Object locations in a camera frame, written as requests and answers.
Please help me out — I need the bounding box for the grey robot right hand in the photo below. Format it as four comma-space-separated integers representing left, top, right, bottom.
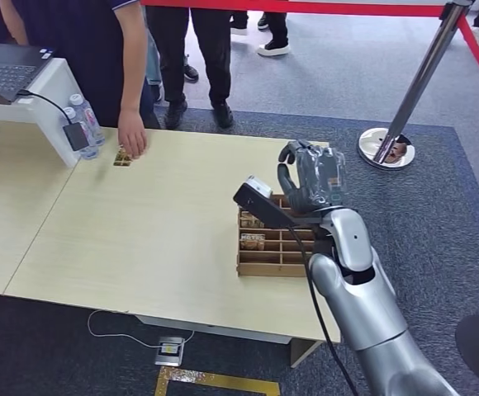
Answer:
277, 139, 347, 216

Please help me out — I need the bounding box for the person's left hand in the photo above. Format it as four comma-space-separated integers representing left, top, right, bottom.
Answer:
117, 108, 148, 161

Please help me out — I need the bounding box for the gold patterned card stack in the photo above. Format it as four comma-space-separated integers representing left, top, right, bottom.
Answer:
113, 146, 134, 167

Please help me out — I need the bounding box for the wooden card holder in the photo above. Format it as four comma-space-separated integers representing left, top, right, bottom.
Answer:
236, 194, 318, 278

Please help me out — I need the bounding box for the gold hotel card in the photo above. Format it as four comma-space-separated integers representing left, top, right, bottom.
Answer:
239, 233, 267, 252
239, 211, 266, 230

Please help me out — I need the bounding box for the person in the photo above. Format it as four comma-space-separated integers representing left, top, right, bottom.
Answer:
0, 0, 162, 131

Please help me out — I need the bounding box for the black power adapter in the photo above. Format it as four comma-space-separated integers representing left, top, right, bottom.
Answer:
63, 121, 90, 153

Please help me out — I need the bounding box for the white desk riser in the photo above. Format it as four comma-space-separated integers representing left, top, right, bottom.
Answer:
0, 57, 85, 168

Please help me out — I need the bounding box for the black laptop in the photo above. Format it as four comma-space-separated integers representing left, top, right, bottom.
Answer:
0, 41, 55, 104

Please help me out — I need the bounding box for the metal floor socket box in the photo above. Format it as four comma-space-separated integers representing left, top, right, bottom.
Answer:
154, 336, 185, 368

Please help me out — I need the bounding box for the black camera bracket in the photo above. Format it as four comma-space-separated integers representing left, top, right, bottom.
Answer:
233, 182, 323, 231

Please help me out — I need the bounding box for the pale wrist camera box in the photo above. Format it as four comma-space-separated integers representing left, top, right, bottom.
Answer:
245, 175, 273, 200

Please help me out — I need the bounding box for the black power cable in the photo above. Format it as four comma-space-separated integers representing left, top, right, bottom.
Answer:
16, 88, 76, 125

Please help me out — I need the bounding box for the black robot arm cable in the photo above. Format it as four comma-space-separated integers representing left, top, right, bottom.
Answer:
287, 226, 360, 396

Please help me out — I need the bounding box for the chrome stanchion post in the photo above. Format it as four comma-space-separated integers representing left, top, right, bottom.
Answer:
358, 0, 471, 171

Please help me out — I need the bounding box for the thin white cable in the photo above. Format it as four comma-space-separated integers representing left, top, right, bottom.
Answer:
88, 309, 195, 351

